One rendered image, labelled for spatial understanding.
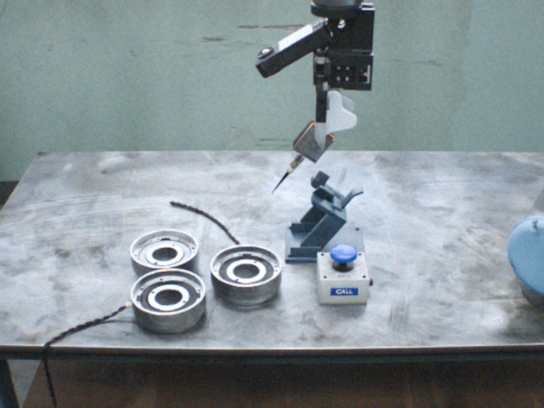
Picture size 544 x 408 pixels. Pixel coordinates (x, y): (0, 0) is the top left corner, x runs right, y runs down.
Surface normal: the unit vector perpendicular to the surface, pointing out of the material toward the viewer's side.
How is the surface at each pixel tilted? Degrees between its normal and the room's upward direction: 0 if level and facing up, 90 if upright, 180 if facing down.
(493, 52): 90
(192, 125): 90
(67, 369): 0
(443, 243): 0
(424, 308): 0
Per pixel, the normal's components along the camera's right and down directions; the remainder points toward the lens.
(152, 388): 0.00, -0.86
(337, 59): -0.04, 0.50
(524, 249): -0.63, 0.50
